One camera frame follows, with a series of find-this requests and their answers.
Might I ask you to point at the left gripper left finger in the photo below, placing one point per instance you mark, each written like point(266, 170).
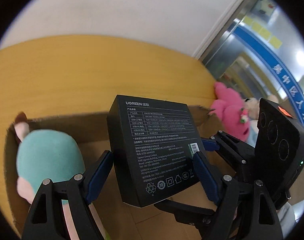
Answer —
point(46, 215)

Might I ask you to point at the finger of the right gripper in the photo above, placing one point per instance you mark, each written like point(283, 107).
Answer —
point(187, 214)
point(232, 150)

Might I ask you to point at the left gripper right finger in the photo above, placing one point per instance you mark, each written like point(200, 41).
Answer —
point(250, 202)

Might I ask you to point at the black UGREEN box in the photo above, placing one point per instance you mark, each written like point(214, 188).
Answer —
point(153, 143)

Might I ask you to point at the pink bear plush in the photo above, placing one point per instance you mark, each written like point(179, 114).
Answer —
point(230, 109)

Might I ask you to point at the cream bunny plush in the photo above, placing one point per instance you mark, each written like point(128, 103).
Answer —
point(253, 108)

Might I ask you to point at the pink teal pig plush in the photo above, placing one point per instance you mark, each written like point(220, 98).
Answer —
point(48, 154)

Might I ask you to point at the cardboard box tray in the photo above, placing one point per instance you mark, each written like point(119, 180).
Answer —
point(120, 220)

